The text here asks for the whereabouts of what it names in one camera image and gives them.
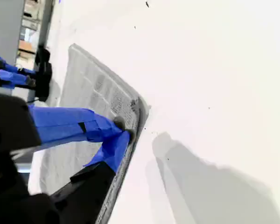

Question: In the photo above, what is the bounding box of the grey striped towel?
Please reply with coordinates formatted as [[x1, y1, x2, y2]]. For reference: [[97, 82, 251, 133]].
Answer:
[[29, 43, 152, 224]]

